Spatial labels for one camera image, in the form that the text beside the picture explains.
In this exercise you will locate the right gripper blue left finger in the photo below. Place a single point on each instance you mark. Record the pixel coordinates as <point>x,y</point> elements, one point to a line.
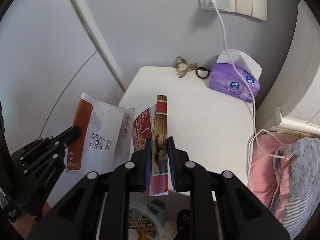
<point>97,207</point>

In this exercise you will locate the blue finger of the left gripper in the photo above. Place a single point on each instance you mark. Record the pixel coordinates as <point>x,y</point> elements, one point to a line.
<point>67,136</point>

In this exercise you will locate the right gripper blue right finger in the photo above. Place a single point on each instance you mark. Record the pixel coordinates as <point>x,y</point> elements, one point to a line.
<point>221,206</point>

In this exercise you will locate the red white leaflet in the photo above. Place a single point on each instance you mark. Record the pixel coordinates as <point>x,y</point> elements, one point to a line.
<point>105,140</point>

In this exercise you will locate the red flyer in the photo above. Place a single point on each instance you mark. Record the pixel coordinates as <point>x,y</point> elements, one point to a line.
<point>150,131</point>

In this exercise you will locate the trash bin with liner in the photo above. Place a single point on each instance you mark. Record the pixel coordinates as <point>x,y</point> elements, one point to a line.
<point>147,219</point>

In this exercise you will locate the person's left hand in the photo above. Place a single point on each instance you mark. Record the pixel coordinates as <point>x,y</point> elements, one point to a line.
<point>24,224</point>

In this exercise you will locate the pink grey blanket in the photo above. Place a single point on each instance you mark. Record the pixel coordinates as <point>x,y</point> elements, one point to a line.
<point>284,176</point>

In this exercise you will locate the white nightstand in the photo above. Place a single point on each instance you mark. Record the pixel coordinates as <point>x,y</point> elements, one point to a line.
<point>212,127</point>

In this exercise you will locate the white corner trim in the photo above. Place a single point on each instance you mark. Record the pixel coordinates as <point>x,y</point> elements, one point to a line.
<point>100,42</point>

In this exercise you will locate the purple tissue pack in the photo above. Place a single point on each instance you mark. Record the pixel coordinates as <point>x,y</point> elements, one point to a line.
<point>236,74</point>

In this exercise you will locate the white bed headboard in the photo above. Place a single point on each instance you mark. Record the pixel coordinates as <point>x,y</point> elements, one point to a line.
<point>293,101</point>

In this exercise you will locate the keys with keychain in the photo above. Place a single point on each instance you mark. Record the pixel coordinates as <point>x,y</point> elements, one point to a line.
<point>183,67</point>

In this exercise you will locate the white wall switch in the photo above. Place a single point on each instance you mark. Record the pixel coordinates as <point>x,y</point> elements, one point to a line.
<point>254,8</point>

